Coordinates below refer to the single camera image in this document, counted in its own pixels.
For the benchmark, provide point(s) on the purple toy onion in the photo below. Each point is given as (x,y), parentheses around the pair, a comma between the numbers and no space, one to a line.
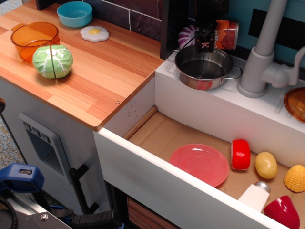
(186,36)

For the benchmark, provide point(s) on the stainless steel pot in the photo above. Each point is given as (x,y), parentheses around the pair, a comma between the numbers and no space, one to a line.
(203,70)

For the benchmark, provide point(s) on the yellow toy corn piece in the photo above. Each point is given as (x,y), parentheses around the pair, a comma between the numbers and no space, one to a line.
(294,179)

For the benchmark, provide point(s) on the green toy cabbage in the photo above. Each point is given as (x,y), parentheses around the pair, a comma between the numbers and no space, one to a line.
(53,62)

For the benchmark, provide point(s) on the red toy cheese wheel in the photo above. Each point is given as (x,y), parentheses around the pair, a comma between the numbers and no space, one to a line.
(240,154)

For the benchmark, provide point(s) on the black oven door handle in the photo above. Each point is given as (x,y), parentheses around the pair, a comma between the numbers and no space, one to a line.
(75,176)

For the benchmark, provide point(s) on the grey oven control panel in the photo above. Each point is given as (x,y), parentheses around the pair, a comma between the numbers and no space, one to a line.
(48,152)

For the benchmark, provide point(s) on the grey toy faucet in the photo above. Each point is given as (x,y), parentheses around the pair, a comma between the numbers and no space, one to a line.
(260,68)

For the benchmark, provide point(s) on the toy fried egg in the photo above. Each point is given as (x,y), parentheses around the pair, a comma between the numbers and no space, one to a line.
(94,33)

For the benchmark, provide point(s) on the yellow toy potato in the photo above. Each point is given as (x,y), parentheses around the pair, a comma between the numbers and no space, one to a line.
(266,165)

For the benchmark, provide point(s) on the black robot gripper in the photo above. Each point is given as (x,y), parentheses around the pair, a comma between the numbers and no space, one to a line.
(205,37)

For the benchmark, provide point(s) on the orange transparent lid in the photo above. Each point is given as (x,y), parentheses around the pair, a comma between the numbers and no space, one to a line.
(294,102)

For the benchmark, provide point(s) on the red toy pepper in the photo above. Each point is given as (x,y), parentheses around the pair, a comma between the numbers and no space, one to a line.
(283,211)

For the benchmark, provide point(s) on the orange transparent pot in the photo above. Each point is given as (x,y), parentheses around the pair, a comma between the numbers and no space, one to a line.
(27,38)

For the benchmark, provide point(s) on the blue clamp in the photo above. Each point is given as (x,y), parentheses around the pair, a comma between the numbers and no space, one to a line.
(21,178)

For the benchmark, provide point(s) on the white salt shaker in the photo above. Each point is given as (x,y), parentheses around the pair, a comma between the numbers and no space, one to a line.
(256,195)

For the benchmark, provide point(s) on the teal plastic bowl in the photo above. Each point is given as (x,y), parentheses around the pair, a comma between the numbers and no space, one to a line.
(75,14)

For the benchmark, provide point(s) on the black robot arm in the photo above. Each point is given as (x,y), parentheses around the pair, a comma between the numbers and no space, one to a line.
(206,14)

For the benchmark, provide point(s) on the orange beans can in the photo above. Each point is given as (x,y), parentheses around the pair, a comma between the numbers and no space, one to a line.
(226,34)

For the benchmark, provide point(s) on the pink plastic plate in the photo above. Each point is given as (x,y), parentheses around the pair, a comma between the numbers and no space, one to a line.
(203,162)

